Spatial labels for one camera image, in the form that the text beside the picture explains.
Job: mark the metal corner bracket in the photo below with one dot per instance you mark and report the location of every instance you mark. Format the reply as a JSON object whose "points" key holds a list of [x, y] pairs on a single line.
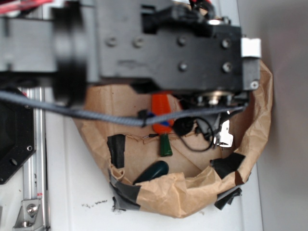
{"points": [[30, 217]]}

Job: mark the brown paper bag bin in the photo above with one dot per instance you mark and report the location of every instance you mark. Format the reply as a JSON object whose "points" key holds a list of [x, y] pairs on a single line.
{"points": [[197, 175]]}

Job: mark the white key tag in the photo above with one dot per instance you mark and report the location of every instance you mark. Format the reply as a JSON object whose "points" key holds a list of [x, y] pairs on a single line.
{"points": [[224, 139]]}

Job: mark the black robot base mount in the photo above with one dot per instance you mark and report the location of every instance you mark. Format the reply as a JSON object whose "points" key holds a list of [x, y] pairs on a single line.
{"points": [[16, 138]]}

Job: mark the aluminium extrusion rail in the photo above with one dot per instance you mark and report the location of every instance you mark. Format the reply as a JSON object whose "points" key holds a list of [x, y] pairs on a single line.
{"points": [[35, 169]]}

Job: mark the dark green oval object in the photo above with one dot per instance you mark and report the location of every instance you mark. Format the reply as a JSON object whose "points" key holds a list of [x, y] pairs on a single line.
{"points": [[154, 171]]}

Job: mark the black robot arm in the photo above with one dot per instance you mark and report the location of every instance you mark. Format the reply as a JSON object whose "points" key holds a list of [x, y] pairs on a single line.
{"points": [[62, 52]]}

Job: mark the orange toy carrot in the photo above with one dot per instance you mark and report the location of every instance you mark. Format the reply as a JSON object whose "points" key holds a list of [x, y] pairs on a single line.
{"points": [[161, 106]]}

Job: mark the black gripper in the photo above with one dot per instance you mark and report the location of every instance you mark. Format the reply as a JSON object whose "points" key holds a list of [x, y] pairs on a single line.
{"points": [[160, 46]]}

